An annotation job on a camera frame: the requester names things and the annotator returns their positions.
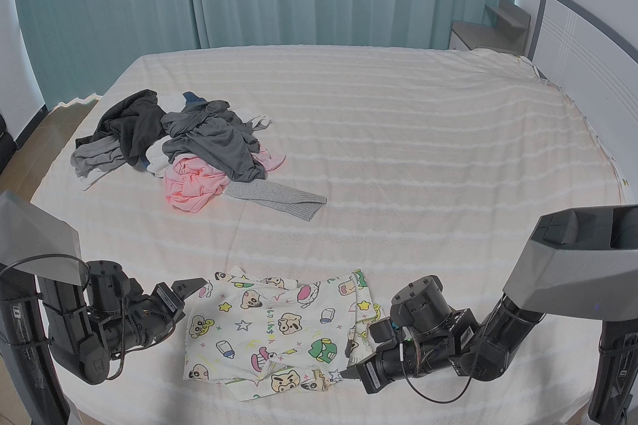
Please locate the black cabinet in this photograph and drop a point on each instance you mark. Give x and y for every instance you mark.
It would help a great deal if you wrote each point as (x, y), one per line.
(5, 139)

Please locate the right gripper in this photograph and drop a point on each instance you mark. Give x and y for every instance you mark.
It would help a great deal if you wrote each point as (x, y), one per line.
(379, 370)

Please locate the white printed pyjama top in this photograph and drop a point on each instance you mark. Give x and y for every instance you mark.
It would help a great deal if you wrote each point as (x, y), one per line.
(269, 333)

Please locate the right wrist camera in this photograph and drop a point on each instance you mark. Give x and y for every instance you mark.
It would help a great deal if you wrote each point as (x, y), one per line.
(383, 331)

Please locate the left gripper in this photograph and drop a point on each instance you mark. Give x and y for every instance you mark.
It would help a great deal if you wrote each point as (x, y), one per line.
(167, 308)

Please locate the bed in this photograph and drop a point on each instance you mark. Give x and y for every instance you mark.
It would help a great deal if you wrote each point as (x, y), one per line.
(398, 139)

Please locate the pile of clothes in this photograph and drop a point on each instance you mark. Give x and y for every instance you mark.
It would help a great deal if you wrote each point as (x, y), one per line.
(214, 149)

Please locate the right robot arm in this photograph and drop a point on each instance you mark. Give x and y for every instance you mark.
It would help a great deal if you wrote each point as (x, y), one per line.
(563, 273)

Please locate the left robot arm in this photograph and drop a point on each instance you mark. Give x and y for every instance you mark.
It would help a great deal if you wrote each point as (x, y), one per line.
(35, 238)

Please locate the grey bedside table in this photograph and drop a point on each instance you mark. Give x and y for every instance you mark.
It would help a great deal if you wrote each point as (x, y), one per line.
(486, 32)

